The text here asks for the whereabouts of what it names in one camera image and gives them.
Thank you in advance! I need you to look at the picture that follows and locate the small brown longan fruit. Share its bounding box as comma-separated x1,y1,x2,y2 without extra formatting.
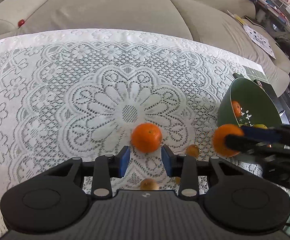
186,144,199,158

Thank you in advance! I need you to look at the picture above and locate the orange mandarin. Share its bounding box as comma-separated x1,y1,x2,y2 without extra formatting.
131,123,162,153
231,101,242,118
212,124,244,157

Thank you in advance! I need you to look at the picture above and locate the yellow apple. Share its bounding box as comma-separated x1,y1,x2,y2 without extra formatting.
253,124,268,129

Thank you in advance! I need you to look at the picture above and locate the small brown longan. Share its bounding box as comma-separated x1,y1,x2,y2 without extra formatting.
140,178,159,191

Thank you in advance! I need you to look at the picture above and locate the black notebook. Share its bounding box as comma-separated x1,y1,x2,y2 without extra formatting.
254,79,290,124

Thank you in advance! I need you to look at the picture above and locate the green colander bowl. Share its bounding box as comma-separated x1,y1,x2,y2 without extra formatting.
216,73,283,164

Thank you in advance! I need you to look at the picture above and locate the white lace tablecloth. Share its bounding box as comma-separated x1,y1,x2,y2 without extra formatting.
0,29,261,236

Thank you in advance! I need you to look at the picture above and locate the printed paper on sofa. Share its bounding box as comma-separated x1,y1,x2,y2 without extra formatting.
243,24,276,59

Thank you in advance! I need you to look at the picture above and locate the cluttered side table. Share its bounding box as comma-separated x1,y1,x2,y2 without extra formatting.
256,0,290,41

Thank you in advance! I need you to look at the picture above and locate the beige sofa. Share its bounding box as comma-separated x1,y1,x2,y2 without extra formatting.
0,0,290,95

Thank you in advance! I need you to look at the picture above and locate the small red ball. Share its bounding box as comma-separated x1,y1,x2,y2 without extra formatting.
18,19,25,27

